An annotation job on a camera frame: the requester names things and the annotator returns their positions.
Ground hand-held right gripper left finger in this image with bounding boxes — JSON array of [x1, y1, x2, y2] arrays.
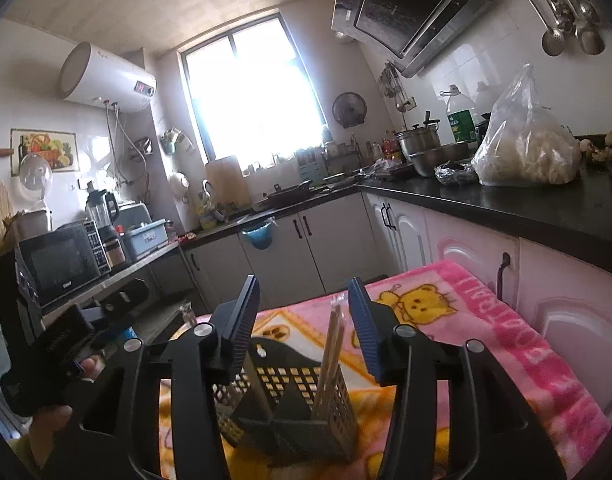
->
[[41, 274, 262, 480]]

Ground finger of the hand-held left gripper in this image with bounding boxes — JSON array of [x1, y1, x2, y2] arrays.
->
[[102, 279, 150, 313], [80, 305, 138, 350]]

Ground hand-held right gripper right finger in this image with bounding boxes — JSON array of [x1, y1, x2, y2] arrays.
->
[[347, 276, 569, 480]]

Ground plastic-wrapped chopstick pair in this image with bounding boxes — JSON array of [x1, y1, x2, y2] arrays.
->
[[313, 296, 347, 411]]

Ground black mesh utensil holder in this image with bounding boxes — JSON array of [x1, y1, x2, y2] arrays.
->
[[213, 335, 359, 466]]

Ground row of hanging steel utensils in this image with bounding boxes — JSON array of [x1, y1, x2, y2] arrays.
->
[[491, 0, 607, 56]]

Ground person's left hand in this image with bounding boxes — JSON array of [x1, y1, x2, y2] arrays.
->
[[27, 354, 106, 467]]

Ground grey-blue plastic box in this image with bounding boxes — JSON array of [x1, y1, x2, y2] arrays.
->
[[121, 219, 168, 261]]

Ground black microwave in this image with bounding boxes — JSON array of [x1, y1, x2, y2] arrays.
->
[[18, 220, 112, 308]]

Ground blue hanging bin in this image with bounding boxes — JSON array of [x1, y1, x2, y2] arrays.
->
[[241, 217, 277, 250]]

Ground blender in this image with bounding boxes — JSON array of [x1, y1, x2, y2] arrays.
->
[[85, 189, 122, 266]]

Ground white lower kitchen cabinets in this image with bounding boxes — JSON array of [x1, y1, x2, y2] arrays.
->
[[178, 192, 612, 411]]

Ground white round hanging scoop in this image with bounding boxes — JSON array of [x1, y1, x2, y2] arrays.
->
[[168, 171, 189, 203]]

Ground pink printed blanket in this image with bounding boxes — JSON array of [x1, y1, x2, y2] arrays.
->
[[158, 260, 612, 480]]

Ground cardboard box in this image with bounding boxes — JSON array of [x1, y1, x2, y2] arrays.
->
[[3, 210, 52, 246]]

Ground black frying pan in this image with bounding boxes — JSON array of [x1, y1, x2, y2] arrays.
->
[[253, 180, 312, 211]]

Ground clear round lid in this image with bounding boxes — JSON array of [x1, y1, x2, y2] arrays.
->
[[18, 152, 53, 191]]

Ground green hanging holder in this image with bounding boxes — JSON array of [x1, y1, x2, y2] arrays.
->
[[160, 127, 194, 156]]

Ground foil package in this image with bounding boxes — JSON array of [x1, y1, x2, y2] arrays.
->
[[434, 161, 479, 184]]

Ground black kitchen countertop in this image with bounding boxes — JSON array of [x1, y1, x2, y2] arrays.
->
[[178, 132, 612, 278]]

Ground steel pot with lid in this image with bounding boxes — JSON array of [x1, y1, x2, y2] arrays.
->
[[395, 112, 442, 161]]

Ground white water heater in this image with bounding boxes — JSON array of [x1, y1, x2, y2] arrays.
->
[[58, 40, 158, 113]]

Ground large clear oil bottle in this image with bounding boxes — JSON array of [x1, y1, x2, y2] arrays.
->
[[445, 85, 479, 143]]

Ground bright kitchen window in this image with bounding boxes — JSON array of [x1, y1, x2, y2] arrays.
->
[[178, 12, 332, 166]]

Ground clear plastic bag of food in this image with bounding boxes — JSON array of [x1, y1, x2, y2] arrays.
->
[[471, 64, 583, 187]]

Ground small hanging kitchen tools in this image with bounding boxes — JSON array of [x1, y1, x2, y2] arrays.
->
[[378, 62, 404, 111]]

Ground pile of ginger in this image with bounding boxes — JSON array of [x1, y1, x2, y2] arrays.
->
[[578, 117, 612, 163]]

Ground black range hood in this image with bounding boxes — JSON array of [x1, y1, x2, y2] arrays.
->
[[330, 0, 494, 78]]

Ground fruit wall picture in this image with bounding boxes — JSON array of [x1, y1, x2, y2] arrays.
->
[[10, 129, 78, 177]]

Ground black wall fan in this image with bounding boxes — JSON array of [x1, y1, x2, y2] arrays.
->
[[332, 91, 368, 128]]

